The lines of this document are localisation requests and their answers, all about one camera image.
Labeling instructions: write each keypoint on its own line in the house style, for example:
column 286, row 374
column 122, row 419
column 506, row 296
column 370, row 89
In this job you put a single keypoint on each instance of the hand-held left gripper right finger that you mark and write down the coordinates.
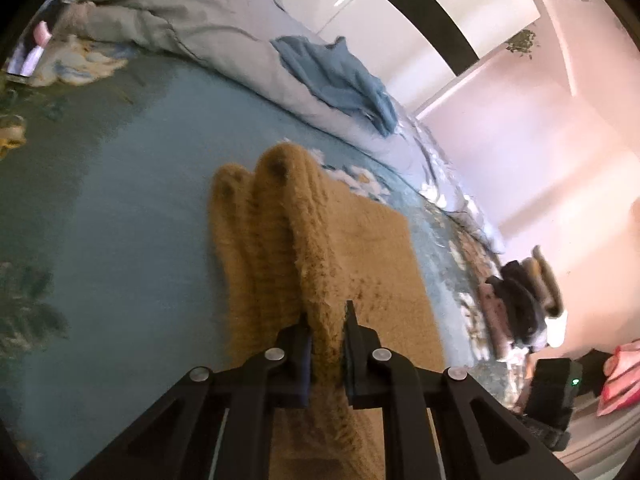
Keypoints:
column 351, row 360

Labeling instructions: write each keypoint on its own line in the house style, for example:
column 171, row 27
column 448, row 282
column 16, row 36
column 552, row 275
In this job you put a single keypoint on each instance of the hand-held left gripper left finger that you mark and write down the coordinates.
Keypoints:
column 301, row 360

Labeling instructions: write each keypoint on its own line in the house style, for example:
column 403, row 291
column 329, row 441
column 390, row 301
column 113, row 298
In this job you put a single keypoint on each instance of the tan fuzzy towel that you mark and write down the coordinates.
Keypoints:
column 320, row 240

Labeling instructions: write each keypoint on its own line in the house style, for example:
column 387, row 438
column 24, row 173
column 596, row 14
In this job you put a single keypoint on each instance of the person's right hand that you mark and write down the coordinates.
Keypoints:
column 622, row 377

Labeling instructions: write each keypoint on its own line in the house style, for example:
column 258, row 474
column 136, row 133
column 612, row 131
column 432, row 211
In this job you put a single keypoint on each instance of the black folded garment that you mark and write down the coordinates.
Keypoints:
column 520, row 300

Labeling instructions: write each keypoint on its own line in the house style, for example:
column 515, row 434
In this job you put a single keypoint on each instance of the pinkish-brown folded garment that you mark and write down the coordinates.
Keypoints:
column 492, row 312

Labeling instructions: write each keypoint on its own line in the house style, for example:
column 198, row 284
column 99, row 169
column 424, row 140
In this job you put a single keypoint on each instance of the tan folded garment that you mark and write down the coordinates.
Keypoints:
column 547, row 277

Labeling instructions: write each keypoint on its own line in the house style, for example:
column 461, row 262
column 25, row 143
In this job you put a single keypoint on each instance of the teal floral bed sheet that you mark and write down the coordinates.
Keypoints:
column 130, row 200

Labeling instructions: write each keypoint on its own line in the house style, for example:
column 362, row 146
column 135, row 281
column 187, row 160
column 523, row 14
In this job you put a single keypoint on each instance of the blue cloth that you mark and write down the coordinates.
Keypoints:
column 340, row 77

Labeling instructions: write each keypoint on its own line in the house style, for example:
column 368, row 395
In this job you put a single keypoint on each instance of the white wardrobe with black stripe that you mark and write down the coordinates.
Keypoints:
column 400, row 5

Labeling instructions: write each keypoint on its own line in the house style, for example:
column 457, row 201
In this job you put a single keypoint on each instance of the grey-blue duvet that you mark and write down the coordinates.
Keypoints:
column 200, row 10

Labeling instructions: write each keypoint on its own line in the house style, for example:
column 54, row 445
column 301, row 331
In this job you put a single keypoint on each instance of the floral pillow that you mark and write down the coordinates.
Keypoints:
column 70, row 62

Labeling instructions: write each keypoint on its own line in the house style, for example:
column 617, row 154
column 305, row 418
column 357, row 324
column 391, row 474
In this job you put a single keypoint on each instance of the leafy wall decoration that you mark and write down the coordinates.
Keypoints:
column 522, row 42

